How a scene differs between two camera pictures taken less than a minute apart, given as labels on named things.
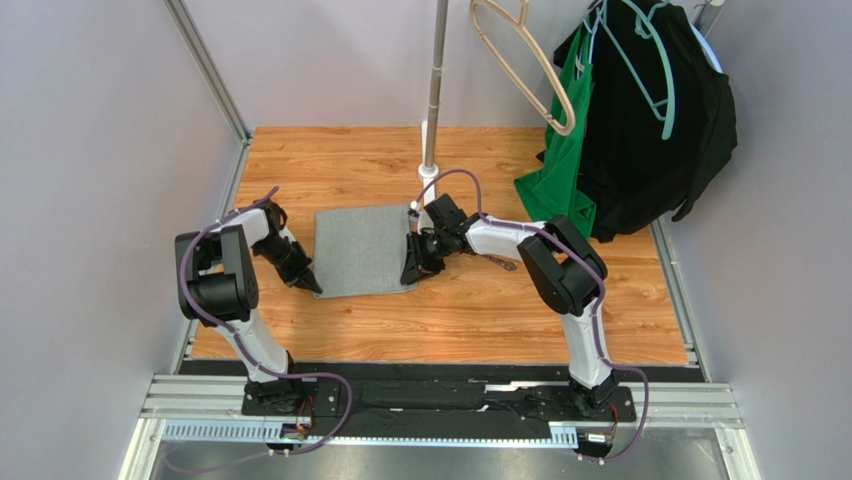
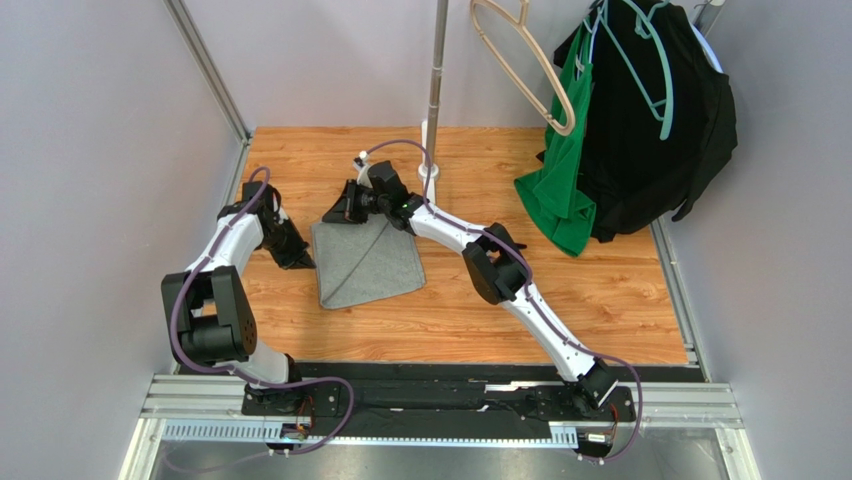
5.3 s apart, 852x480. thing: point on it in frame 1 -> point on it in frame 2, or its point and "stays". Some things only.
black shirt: (662, 120) stays
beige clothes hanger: (523, 23) stays
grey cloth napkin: (361, 251) stays
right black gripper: (419, 252) -> (354, 203)
